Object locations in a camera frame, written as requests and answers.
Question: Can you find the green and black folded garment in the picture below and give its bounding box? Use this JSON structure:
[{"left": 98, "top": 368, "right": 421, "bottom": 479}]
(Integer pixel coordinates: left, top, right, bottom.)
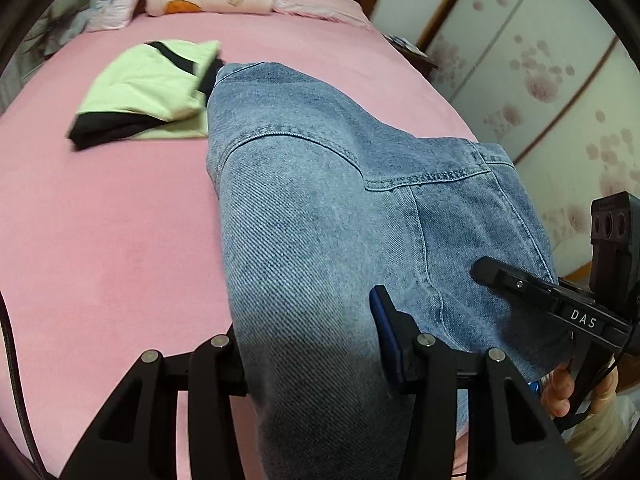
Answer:
[{"left": 67, "top": 39, "right": 224, "bottom": 151}]

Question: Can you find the blue denim jacket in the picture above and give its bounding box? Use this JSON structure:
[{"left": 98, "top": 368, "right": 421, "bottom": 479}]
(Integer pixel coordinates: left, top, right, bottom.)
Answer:
[{"left": 206, "top": 62, "right": 570, "bottom": 479}]

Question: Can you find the dark wooden nightstand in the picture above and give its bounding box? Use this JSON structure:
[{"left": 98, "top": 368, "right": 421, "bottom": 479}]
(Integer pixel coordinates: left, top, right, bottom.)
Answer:
[{"left": 384, "top": 34, "right": 437, "bottom": 79}]

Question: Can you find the black cable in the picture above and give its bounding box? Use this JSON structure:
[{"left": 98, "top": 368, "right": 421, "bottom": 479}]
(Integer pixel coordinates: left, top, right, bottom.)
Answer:
[{"left": 0, "top": 288, "right": 49, "bottom": 480}]

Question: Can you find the pink pillow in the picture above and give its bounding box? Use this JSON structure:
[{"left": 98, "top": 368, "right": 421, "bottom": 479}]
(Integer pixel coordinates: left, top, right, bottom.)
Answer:
[{"left": 272, "top": 0, "right": 374, "bottom": 30}]

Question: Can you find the person's right hand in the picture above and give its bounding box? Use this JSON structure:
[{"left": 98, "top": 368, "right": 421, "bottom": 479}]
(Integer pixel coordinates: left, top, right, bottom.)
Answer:
[{"left": 539, "top": 358, "right": 622, "bottom": 421}]

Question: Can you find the pink bed sheet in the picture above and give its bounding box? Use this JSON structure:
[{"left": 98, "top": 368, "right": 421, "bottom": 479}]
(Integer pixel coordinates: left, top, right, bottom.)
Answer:
[{"left": 1, "top": 13, "right": 471, "bottom": 474}]

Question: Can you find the floral sliding wardrobe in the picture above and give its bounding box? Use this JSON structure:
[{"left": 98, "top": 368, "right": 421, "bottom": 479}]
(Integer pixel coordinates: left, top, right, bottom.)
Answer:
[{"left": 426, "top": 0, "right": 639, "bottom": 276}]

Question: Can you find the olive puffer jacket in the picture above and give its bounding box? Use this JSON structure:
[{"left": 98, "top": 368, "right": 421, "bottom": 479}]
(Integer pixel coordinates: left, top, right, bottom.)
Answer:
[{"left": 16, "top": 0, "right": 90, "bottom": 81}]

